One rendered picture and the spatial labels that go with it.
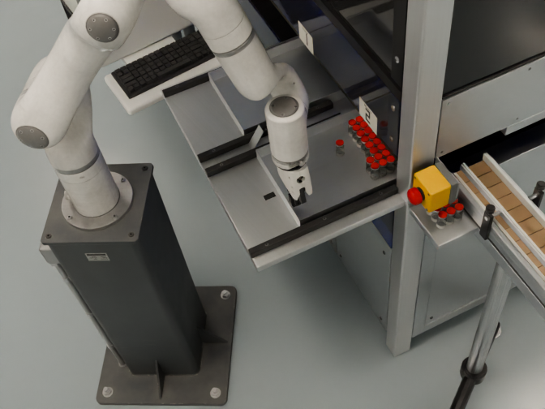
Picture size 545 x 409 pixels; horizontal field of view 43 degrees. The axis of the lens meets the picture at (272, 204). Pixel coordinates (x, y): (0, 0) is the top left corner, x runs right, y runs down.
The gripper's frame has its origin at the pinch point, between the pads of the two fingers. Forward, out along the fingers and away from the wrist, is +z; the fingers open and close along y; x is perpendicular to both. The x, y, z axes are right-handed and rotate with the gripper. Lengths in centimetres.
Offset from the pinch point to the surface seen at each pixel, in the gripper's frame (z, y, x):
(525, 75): -25, -12, -52
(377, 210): 4.3, -10.1, -17.0
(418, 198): -8.5, -19.5, -21.6
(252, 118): 4.1, 34.0, -2.8
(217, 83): 4, 52, 1
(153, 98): 12, 65, 18
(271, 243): 2.2, -7.7, 10.4
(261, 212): 4.3, 3.4, 8.3
